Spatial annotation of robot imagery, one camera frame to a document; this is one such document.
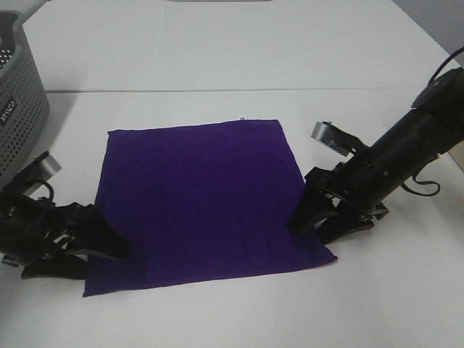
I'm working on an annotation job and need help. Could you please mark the purple towel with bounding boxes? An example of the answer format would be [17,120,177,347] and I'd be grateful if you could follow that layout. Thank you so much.
[84,120,336,297]

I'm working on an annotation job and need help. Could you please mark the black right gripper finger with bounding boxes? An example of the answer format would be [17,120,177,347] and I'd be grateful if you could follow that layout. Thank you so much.
[287,189,336,234]
[318,212,374,244]

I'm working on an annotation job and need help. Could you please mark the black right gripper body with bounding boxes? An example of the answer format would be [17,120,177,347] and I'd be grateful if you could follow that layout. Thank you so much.
[304,146,441,218]

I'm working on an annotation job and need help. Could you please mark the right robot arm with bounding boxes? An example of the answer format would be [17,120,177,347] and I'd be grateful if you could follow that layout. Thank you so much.
[287,67,463,244]

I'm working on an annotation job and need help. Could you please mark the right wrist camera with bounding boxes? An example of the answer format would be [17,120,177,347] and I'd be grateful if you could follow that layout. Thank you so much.
[311,121,367,157]

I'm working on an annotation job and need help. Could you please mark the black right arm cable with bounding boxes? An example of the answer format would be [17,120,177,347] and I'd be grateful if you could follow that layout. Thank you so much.
[402,46,464,196]

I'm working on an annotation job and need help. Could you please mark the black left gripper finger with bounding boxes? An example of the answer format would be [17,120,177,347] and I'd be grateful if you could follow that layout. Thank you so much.
[68,204,131,260]
[21,254,89,280]

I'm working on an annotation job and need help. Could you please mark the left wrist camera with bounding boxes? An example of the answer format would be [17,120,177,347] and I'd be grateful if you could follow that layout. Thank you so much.
[26,151,62,182]

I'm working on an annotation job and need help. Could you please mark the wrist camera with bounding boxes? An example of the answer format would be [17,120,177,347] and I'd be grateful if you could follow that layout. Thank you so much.
[26,151,62,182]
[311,121,367,157]

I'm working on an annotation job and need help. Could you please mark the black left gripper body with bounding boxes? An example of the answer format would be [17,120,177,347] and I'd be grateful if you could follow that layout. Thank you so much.
[1,178,78,268]

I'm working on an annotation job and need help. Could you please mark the grey perforated plastic basket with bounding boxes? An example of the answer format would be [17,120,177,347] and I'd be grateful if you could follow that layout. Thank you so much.
[1,10,49,187]

